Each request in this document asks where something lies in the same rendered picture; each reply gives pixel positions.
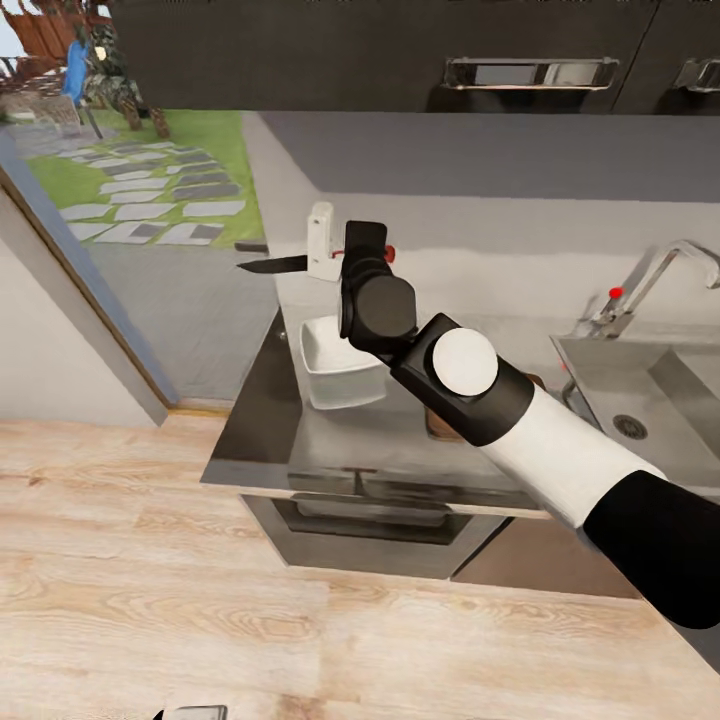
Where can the cabinet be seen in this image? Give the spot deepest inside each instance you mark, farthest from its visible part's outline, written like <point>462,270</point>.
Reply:
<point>629,57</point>

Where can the cutting board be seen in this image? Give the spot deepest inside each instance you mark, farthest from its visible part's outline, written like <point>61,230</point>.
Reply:
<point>441,429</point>

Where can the fixed window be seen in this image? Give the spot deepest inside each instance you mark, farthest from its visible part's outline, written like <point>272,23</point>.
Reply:
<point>149,212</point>

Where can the parer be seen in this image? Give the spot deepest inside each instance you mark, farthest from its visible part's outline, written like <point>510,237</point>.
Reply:
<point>295,263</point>

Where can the bowl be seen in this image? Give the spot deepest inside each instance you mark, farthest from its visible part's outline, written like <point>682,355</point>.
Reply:
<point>325,353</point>

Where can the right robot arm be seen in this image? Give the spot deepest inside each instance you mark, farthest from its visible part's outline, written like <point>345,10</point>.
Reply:
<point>664,539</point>

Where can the dishwasher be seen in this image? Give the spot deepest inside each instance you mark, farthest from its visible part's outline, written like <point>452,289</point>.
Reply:
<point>391,540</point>

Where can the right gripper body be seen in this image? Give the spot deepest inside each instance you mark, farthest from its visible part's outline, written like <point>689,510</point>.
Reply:
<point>364,240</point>

